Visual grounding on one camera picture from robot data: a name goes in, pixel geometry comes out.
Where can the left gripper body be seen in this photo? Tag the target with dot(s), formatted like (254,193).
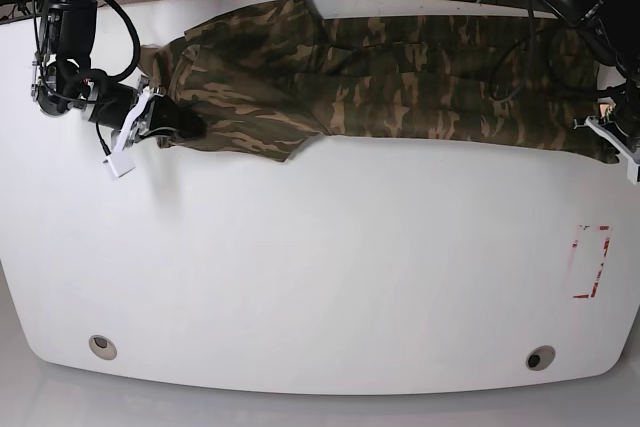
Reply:
(626,117)

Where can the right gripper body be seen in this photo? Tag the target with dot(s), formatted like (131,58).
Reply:
(109,108)

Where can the camouflage T-shirt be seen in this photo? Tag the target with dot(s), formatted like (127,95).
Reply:
(267,78)

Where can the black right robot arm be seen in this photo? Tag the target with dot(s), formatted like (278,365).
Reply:
(63,66)

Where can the red tape rectangle marking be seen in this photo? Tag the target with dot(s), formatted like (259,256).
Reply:
(587,259)

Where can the left table grommet hole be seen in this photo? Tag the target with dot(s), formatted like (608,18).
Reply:
(102,347)

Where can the table grommet hole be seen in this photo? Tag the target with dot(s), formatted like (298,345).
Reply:
(540,358)
(102,347)

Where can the right table grommet hole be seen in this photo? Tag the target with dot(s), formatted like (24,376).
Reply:
(540,358)

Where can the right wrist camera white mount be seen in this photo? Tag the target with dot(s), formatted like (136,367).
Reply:
(118,161)

